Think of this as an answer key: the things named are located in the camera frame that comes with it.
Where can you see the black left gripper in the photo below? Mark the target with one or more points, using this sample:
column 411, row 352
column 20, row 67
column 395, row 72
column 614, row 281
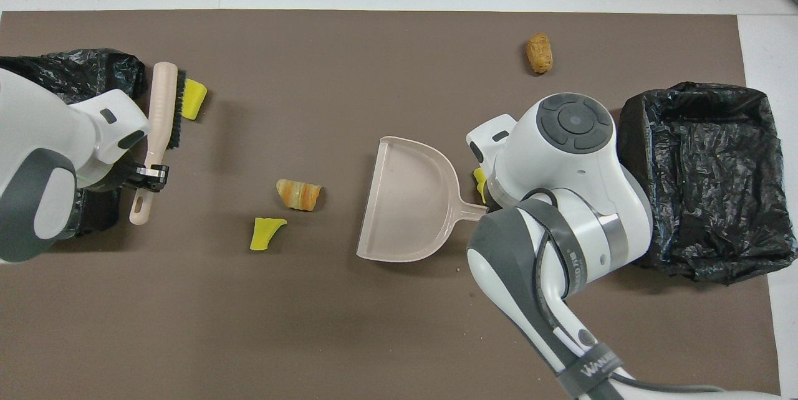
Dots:
column 131, row 177

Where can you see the beige hand brush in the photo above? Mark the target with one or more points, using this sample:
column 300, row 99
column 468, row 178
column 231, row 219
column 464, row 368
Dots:
column 161, row 101

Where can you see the large yellow sponge piece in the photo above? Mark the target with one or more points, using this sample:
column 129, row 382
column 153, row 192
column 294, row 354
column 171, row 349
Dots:
column 194, row 100

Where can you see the small yellow green sponge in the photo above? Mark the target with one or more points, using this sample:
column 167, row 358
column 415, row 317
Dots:
column 265, row 235

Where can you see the golden croissant chunk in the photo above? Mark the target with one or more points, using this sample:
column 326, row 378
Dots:
column 299, row 194

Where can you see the beige plastic dustpan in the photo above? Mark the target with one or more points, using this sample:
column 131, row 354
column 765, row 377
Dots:
column 405, row 200

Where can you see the yellow sponge wedge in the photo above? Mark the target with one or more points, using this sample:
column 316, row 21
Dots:
column 479, row 179

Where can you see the brown bread roll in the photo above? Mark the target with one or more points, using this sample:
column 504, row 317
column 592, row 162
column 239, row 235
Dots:
column 539, row 53

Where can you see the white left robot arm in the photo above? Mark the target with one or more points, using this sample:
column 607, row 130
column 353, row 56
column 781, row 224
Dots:
column 43, row 138

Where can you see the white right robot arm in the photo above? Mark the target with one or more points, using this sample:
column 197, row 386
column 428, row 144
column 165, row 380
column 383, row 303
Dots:
column 561, row 157

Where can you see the black bag lined bin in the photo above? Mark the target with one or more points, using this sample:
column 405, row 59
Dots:
column 717, row 169
column 93, row 73

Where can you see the brown table mat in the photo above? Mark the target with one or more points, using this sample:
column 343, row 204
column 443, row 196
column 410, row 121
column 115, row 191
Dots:
column 374, row 338

